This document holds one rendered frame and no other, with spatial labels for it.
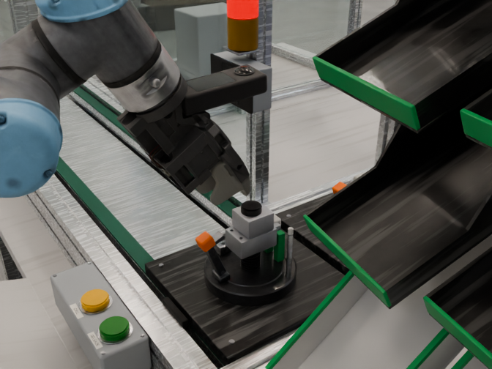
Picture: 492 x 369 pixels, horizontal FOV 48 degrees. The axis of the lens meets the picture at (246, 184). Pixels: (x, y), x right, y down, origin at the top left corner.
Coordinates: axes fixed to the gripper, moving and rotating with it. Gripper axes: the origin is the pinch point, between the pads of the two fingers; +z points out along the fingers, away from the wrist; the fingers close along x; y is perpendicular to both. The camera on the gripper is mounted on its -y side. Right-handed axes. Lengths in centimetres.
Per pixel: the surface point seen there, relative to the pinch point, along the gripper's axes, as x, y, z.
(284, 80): -98, -55, 68
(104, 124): -82, 5, 24
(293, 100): -80, -46, 63
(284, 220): -10.1, -3.9, 22.2
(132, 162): -56, 7, 22
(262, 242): 1.6, 3.5, 9.0
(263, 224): 1.6, 1.8, 6.4
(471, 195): 29.7, -10.5, -6.7
